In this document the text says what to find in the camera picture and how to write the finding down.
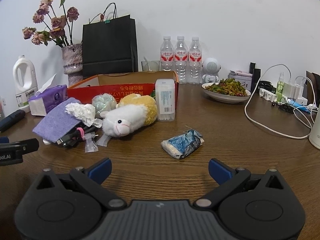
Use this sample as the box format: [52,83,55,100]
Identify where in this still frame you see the purple tissue pack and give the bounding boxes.
[28,74,68,117]

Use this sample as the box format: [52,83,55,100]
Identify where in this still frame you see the clear cotton swab box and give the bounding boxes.
[155,79,176,122]

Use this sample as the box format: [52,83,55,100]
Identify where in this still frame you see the plate of green vegetables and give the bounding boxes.
[201,78,251,103]

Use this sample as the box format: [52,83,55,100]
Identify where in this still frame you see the glass cup with spoon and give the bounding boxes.
[141,56,160,72]

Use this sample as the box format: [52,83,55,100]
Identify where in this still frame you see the white power strip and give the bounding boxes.
[259,87,283,103]

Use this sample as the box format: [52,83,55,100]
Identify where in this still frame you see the blue pen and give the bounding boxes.
[287,99,310,112]

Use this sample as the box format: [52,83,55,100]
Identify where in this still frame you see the small clear plastic packet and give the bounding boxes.
[84,132,98,153]
[96,134,112,147]

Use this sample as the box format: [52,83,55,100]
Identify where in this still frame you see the white cable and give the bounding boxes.
[244,64,316,139]

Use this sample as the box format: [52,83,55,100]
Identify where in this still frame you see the white and yellow plush sheep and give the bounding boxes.
[100,95,158,137]

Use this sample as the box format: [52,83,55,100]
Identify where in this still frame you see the brown board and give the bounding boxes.
[305,70,320,105]

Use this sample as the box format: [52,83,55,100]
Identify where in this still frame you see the white charger block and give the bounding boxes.
[284,76,308,105]

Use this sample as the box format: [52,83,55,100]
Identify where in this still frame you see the iridescent plastic ball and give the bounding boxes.
[92,93,117,115]

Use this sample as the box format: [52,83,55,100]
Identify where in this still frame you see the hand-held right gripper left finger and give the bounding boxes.
[35,158,125,208]

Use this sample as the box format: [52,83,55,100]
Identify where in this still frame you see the green spray bottle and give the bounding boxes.
[275,72,285,102]

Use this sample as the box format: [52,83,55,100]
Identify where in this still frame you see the white tissue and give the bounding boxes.
[65,102,103,128]

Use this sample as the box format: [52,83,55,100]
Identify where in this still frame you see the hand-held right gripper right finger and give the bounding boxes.
[194,158,285,208]

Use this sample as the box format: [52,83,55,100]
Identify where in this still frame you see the white robot speaker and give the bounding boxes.
[201,57,222,82]

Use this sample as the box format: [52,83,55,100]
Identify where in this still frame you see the red cardboard box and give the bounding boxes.
[67,71,179,109]

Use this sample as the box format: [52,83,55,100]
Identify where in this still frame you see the white detergent bottle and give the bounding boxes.
[13,55,38,113]

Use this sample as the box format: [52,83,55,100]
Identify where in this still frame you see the white kettle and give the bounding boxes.
[308,110,320,150]

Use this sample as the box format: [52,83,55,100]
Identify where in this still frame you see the mottled pink vase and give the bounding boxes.
[61,44,83,87]

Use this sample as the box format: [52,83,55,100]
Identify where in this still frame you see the clear water bottle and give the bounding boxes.
[174,35,188,84]
[188,36,202,85]
[160,36,175,72]

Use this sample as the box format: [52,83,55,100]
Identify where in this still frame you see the tall black box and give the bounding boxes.
[252,68,261,91]

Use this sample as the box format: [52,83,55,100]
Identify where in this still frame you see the dried pink rose bouquet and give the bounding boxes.
[22,0,80,48]

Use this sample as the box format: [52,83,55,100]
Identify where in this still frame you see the black cable bundle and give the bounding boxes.
[56,126,98,148]

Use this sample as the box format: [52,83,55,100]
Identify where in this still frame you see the dark blue case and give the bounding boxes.
[0,109,26,132]

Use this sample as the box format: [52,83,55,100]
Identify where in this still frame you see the black earphone cable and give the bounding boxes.
[271,101,298,114]

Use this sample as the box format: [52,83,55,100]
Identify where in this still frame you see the black paper bag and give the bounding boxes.
[82,2,139,79]

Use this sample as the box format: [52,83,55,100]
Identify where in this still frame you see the purple cloth pouch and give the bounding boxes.
[32,97,84,141]

